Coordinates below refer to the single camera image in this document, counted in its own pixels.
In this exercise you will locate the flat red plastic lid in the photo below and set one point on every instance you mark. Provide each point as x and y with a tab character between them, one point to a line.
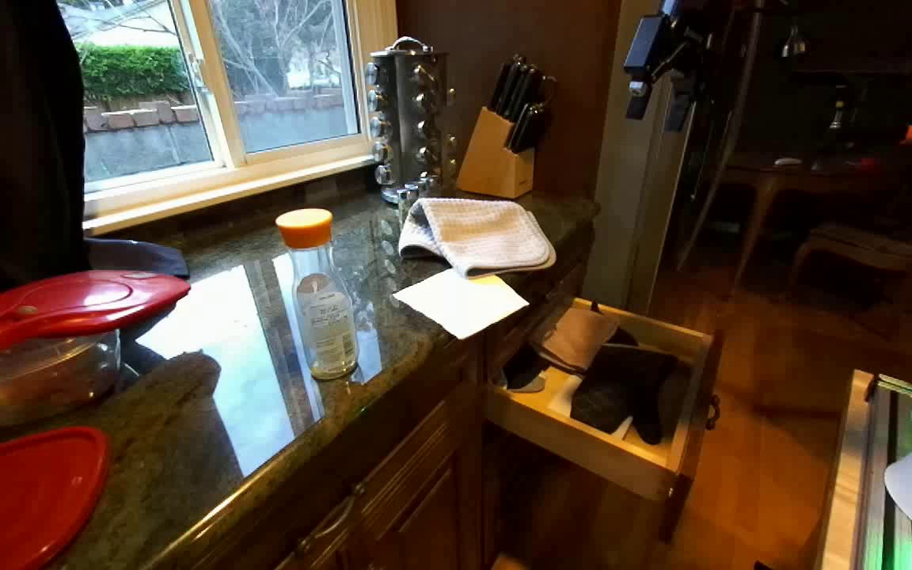
15	501

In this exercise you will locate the white paper napkin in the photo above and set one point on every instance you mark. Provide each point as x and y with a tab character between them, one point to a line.
460	303

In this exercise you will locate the wooden dining table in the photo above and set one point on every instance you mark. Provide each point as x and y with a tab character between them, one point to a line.
805	174

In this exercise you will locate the revolving metal spice rack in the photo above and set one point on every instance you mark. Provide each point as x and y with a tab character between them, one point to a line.
409	115

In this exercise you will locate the black curtain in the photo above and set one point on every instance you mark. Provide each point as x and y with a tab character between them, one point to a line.
9	136

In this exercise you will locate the black quilted oven mitt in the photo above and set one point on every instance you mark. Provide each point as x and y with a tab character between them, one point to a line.
630	383

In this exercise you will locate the grey-brown pot holder cloth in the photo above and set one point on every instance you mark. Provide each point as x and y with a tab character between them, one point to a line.
575	338

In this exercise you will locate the folded grey dish towel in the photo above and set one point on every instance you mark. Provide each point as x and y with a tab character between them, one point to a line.
484	233

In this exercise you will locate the tripod leg pole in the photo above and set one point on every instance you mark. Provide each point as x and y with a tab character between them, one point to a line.
735	115

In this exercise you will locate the wooden knife block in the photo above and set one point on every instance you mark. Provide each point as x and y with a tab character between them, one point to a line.
493	160

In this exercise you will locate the wooden cabinet under counter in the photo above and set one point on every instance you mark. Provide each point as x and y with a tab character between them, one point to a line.
394	496

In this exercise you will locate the red bowl lid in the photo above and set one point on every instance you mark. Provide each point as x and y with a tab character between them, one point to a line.
71	304

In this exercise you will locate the open wooden drawer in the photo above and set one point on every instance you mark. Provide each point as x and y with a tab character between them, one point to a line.
626	443

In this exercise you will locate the small black cloth item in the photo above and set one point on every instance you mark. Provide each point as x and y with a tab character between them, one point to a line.
524	366

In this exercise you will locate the glass bowl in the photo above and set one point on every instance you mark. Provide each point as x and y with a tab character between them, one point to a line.
32	374

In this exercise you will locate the wooden chair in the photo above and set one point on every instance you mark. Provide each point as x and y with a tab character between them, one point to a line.
861	249

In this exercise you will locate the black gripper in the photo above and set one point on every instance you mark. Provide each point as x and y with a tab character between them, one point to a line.
661	43

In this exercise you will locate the white framed window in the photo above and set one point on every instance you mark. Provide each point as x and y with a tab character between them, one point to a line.
212	97

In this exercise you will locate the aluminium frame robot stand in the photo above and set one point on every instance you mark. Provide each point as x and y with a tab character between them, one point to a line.
861	475

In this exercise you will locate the clear bottle with orange cap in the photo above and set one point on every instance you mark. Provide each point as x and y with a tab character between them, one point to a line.
324	304

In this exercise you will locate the dark blue flat lid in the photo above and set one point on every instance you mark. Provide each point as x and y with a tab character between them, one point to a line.
139	258

